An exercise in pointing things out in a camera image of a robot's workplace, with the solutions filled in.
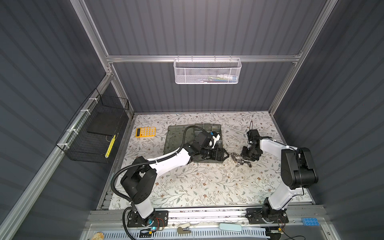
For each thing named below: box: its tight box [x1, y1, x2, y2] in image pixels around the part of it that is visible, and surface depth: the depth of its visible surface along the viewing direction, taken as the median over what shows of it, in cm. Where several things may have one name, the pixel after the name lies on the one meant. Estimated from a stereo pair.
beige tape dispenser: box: [177, 226, 191, 234], surface depth 71 cm
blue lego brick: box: [301, 217, 320, 226], surface depth 73 cm
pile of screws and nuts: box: [230, 152, 252, 168], surface depth 96 cm
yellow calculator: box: [135, 126, 157, 138], surface depth 110 cm
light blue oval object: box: [219, 223, 242, 232], surface depth 72 cm
